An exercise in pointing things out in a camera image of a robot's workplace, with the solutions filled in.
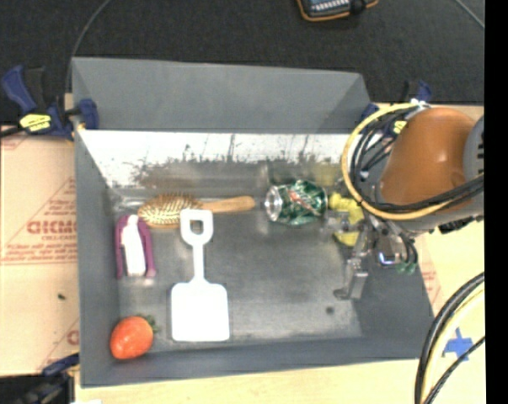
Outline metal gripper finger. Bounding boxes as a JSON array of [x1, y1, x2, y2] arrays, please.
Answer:
[[325, 210, 356, 238], [333, 258, 369, 301]]

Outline yellow lumpy thing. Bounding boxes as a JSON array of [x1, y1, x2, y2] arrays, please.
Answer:
[[328, 191, 366, 247]]

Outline crushed green soda can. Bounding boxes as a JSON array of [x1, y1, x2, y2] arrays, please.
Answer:
[[265, 178, 329, 226]]

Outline grey metal bin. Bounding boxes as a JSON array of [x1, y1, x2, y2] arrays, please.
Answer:
[[70, 56, 436, 387]]

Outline white toy shovel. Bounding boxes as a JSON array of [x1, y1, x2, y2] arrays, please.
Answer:
[[170, 208, 232, 343]]

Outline wooden hairbrush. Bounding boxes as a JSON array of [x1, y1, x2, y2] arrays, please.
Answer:
[[137, 194, 257, 230]]

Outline purple and white stapler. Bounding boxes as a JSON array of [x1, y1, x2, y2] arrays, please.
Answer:
[[114, 213, 157, 279]]

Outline red toy strawberry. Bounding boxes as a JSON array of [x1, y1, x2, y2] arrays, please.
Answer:
[[109, 314, 158, 360]]

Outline black cylinder on white bracket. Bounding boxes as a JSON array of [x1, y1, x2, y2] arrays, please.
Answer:
[[436, 217, 476, 234]]

